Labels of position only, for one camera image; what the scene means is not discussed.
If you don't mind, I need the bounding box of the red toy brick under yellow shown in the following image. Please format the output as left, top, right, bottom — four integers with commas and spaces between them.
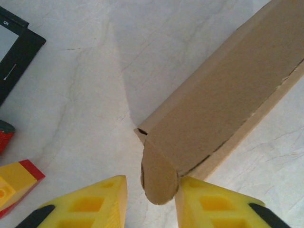
0, 159, 46, 219

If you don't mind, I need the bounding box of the black grey chessboard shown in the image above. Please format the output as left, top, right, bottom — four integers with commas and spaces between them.
0, 6, 47, 108

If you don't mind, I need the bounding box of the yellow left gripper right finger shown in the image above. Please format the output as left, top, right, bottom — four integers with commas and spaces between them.
175, 177, 292, 228

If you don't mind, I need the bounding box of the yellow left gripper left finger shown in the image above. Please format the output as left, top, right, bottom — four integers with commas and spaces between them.
15, 175, 128, 228

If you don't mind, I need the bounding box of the brown cardboard box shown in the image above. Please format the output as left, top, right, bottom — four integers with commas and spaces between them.
133, 0, 304, 206

